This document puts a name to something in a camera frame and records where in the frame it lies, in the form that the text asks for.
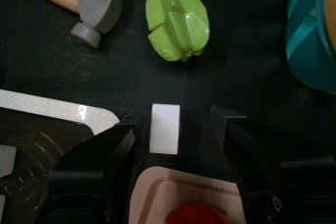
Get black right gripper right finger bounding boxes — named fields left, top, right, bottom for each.
left=210, top=104, right=336, bottom=224

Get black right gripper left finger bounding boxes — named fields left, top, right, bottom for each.
left=40, top=111, right=148, bottom=224

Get white sushi piece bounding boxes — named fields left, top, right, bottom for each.
left=148, top=103, right=182, bottom=155

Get red toy piece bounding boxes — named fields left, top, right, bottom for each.
left=166, top=200, right=235, bottom=224

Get black plate with white rim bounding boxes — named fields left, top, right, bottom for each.
left=0, top=88, right=122, bottom=224

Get pink toy tray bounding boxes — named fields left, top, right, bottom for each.
left=127, top=165, right=247, bottom=224

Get teal striped bowl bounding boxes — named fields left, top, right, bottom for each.
left=286, top=0, right=336, bottom=95

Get green toy star fruit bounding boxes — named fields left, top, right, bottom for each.
left=144, top=0, right=211, bottom=63

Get wooden toy hammer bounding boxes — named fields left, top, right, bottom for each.
left=0, top=0, right=126, bottom=50

